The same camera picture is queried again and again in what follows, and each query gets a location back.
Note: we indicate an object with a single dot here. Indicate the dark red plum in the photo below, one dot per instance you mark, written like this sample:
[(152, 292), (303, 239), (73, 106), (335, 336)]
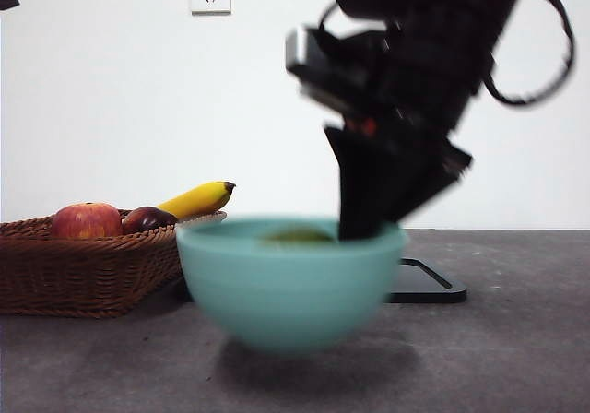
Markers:
[(147, 219)]

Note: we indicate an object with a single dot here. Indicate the black rectangular tray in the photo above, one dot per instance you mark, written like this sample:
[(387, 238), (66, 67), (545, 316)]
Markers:
[(428, 288)]

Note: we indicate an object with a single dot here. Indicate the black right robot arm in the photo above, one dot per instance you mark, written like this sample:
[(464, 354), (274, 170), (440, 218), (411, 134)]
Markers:
[(438, 39)]

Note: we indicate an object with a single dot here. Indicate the red apple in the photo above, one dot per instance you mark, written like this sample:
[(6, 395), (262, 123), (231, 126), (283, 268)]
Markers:
[(87, 219)]

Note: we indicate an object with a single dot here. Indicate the green avocado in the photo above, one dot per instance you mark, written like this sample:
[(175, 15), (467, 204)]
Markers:
[(295, 236)]

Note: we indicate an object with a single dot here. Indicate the yellow banana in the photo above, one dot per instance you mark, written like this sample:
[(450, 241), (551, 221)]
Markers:
[(198, 198)]

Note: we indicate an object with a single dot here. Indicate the brown wicker basket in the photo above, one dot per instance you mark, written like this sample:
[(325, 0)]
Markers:
[(92, 270)]

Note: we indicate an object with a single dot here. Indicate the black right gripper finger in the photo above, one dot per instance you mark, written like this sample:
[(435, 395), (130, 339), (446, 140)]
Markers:
[(428, 173), (364, 192)]

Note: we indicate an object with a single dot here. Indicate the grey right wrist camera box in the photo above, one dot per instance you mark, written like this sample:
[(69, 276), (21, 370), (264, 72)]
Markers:
[(322, 62)]

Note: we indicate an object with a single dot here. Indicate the teal ribbed bowl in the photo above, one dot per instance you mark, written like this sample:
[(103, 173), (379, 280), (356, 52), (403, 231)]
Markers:
[(286, 293)]

